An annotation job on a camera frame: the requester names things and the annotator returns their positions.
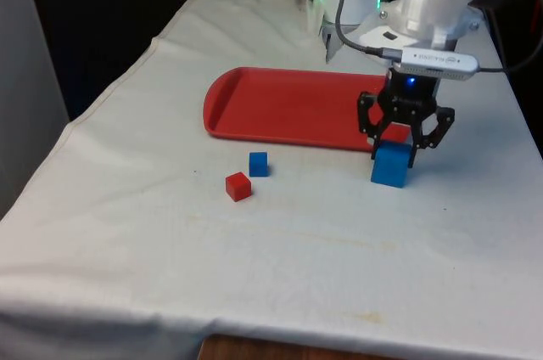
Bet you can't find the small red cube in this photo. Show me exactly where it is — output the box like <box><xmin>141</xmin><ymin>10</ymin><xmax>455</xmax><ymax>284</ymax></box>
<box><xmin>224</xmin><ymin>171</ymin><xmax>253</xmax><ymax>202</ymax></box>

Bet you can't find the large blue cube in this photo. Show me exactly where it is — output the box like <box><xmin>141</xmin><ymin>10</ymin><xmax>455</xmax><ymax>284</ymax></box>
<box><xmin>370</xmin><ymin>141</ymin><xmax>414</xmax><ymax>188</ymax></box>

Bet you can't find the red tray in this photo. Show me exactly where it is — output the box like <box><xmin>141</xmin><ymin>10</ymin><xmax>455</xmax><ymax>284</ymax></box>
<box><xmin>203</xmin><ymin>65</ymin><xmax>411</xmax><ymax>154</ymax></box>

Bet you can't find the small blue cube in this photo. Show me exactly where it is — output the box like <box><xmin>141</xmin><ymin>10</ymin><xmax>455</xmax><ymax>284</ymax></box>
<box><xmin>248</xmin><ymin>151</ymin><xmax>270</xmax><ymax>178</ymax></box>

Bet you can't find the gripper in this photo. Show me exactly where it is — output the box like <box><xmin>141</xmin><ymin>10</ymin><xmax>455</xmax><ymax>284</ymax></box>
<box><xmin>355</xmin><ymin>70</ymin><xmax>456</xmax><ymax>168</ymax></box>

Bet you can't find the grey cable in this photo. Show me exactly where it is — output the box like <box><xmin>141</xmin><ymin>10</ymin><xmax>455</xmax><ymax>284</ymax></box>
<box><xmin>334</xmin><ymin>0</ymin><xmax>404</xmax><ymax>59</ymax></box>

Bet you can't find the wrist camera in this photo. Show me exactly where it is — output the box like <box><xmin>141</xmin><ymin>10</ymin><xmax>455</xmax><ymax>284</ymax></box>
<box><xmin>389</xmin><ymin>47</ymin><xmax>483</xmax><ymax>82</ymax></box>

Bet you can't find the black cable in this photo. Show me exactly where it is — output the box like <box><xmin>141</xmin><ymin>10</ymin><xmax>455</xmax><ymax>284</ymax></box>
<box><xmin>478</xmin><ymin>35</ymin><xmax>543</xmax><ymax>75</ymax></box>

